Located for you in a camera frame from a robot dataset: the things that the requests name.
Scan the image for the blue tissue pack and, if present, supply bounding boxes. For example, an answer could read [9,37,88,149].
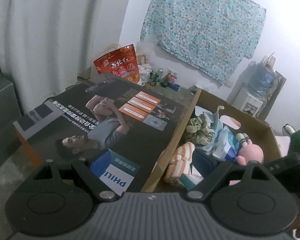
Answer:
[212,126,239,162]

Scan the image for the pink plush doll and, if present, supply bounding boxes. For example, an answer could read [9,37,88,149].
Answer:
[236,133,264,166]

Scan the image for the orange striped cloth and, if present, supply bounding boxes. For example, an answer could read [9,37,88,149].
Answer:
[164,142,195,187]

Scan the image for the green floral cloth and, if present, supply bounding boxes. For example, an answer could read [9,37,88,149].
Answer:
[184,113,215,146]

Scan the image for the light blue towel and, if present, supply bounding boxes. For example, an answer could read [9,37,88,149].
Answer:
[194,105,224,155]

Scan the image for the brown cardboard box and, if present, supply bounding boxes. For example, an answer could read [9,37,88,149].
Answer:
[141,87,281,193]

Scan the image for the philips printed cardboard box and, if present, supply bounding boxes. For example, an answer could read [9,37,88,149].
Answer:
[14,74,197,193]

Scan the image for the white water dispenser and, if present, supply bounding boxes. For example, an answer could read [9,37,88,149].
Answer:
[233,87,263,116]

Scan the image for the blue water bottle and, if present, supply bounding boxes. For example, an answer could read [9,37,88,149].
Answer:
[247,63,276,98]

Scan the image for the red snack bag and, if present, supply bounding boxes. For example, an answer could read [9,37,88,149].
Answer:
[93,44,140,83]

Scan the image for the grey curtain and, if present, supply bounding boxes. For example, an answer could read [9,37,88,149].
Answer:
[0,0,136,116]

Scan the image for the floral blue wall cloth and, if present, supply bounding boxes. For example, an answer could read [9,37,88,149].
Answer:
[140,0,266,85]

